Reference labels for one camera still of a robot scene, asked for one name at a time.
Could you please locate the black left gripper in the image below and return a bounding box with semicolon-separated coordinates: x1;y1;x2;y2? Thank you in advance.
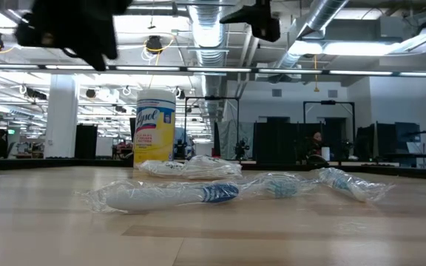
15;0;132;72

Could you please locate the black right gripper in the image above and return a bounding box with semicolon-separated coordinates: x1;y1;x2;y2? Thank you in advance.
219;0;281;43

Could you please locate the dark blue bagged toothbrush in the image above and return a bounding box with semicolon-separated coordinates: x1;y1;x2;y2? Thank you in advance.
75;180;240;214

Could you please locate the light blue bagged toothbrush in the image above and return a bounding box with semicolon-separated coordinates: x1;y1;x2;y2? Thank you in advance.
240;171;320;199
316;167;395;203

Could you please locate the white pillar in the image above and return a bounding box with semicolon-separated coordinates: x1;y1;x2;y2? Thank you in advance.
44;73;79;159

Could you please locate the overhead bar with light strips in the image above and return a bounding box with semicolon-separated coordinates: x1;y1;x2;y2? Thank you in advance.
0;62;426;78

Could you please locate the yellow white wipes canister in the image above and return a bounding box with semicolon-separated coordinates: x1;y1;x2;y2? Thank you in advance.
133;88;178;169

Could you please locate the black partition panel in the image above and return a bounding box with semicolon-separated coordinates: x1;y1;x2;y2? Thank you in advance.
75;123;98;160

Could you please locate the dark background monitor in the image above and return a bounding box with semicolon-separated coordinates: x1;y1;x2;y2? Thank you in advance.
393;121;422;156

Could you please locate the ribbed silver ventilation duct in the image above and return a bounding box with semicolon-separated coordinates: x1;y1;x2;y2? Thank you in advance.
189;3;229;123

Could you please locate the black frame stand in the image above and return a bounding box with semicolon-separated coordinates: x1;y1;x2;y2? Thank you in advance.
302;100;356;156
184;95;240;158

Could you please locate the black partition wall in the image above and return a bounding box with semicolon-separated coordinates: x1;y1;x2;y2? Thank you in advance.
253;117;354;167

